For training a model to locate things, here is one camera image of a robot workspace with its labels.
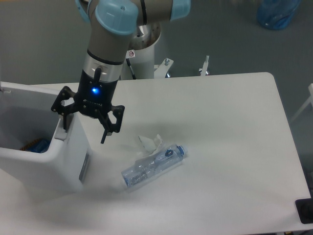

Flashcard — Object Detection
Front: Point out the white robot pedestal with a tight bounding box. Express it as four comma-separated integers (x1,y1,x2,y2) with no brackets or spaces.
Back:
120,23,174,80

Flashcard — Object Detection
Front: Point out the blue item inside can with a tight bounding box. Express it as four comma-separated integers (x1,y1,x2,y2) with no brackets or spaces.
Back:
20,138,50,153

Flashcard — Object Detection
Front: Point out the blue water jug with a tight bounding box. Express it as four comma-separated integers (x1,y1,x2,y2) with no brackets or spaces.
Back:
256,0,302,30

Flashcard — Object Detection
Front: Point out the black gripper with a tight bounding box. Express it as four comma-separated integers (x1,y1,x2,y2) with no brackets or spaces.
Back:
51,71,125,144

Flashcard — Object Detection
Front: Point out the white frame at right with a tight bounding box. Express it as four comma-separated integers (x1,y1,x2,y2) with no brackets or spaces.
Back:
290,83,313,123

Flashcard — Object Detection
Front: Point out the white trash can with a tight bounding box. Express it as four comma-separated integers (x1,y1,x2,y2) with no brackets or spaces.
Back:
0,82,92,192

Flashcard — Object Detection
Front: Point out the black cable on pedestal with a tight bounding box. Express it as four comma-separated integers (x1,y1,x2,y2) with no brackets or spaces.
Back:
125,57,137,80

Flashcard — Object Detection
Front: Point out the black device at table edge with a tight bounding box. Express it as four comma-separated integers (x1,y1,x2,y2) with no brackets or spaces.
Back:
295,198,313,224

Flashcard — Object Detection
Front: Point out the clear plastic bottle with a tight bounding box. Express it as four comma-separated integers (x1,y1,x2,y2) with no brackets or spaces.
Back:
121,144,188,193

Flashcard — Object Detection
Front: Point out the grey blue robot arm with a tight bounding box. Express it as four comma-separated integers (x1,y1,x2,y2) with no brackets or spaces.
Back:
51,0,191,143

